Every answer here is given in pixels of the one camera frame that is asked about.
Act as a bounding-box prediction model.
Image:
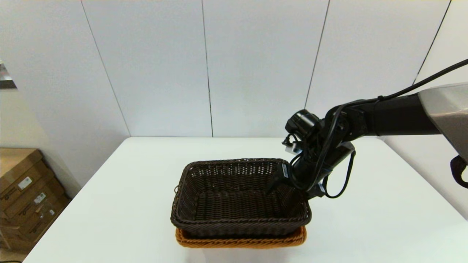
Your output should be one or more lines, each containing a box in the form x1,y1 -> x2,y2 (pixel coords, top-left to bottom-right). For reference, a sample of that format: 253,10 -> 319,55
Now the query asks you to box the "dark metallic wall fixture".
0,59 -> 18,91

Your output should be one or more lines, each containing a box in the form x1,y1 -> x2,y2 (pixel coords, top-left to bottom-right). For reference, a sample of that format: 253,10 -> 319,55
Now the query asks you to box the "brown cardboard box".
0,175 -> 68,229
0,197 -> 72,254
0,148 -> 55,209

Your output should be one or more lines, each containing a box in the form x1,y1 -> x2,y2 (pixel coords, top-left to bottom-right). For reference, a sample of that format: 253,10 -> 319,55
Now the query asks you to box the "orange wicker basket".
175,226 -> 307,249

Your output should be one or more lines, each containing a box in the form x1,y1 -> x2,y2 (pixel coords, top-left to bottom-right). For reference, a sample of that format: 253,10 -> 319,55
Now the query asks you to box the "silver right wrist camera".
283,141 -> 302,154

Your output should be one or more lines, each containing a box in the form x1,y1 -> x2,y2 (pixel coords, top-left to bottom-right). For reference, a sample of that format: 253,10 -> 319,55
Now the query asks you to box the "dark brown wicker basket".
170,158 -> 312,240

